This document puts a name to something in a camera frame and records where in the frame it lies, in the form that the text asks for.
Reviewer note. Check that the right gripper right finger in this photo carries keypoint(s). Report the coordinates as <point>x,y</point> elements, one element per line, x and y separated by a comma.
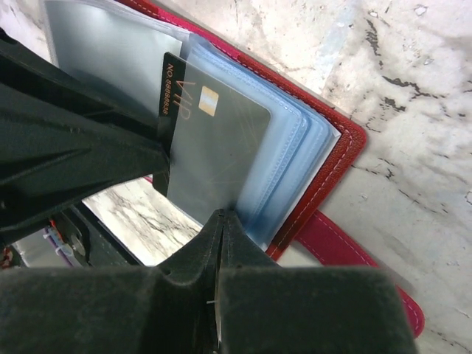
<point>344,305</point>

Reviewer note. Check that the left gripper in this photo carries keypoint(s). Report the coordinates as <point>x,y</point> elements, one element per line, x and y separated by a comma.
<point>62,141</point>

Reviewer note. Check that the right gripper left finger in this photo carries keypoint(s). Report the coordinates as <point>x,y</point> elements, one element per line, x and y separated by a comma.
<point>168,308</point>

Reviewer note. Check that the black VIP card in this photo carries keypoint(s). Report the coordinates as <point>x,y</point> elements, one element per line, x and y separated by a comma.
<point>212,134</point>

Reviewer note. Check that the red card holder wallet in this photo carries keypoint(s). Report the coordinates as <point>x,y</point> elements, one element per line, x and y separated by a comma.
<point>117,47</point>

